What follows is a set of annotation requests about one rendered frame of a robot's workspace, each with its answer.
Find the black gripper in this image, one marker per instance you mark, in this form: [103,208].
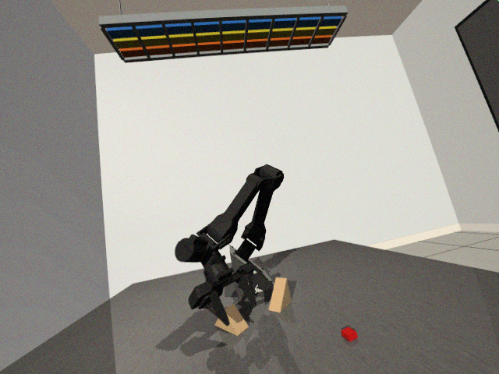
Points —
[205,295]

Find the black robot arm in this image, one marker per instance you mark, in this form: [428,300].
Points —
[224,226]

